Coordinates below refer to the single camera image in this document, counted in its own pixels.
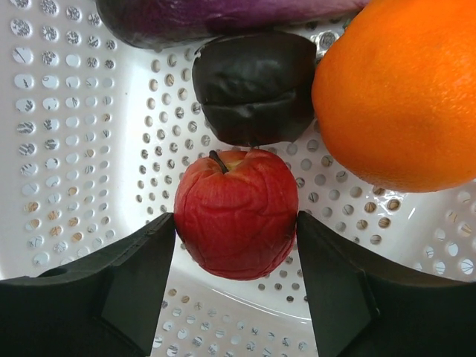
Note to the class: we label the white perforated plastic basket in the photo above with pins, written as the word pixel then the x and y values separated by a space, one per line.
pixel 95 136

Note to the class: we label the orange fruit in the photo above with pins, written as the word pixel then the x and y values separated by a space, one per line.
pixel 395 95

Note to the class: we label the dark purple fruit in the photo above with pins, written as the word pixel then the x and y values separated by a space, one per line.
pixel 255 89

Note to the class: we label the purple eggplant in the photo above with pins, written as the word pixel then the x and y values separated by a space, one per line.
pixel 154 25

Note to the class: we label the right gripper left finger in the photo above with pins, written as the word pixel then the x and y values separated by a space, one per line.
pixel 104 304

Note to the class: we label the red apple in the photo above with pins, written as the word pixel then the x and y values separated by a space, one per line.
pixel 236 212

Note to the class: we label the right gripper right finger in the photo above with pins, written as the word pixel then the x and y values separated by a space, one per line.
pixel 363 304

